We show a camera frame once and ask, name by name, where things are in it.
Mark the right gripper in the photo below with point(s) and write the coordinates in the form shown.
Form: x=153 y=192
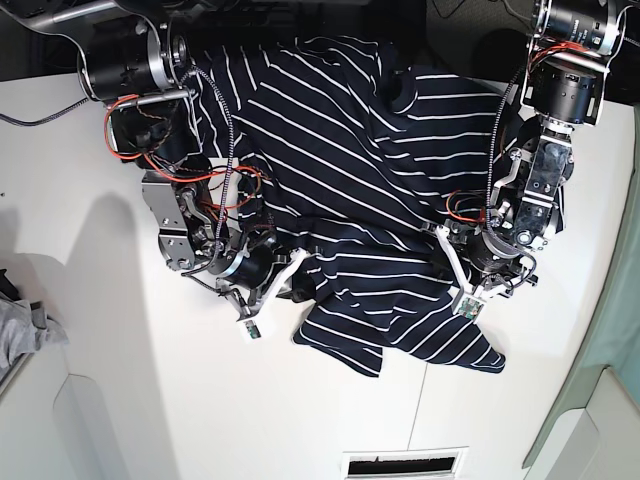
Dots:
x=255 y=271

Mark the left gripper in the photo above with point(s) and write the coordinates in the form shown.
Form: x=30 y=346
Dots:
x=481 y=254

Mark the navy white striped t-shirt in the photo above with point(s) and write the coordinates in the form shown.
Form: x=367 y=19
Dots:
x=351 y=154

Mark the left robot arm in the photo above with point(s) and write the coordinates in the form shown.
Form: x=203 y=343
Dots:
x=571 y=48

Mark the white slotted vent tray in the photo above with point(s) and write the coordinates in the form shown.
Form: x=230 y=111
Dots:
x=439 y=463

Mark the grey cloth pile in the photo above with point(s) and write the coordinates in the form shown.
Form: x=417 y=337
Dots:
x=26 y=329

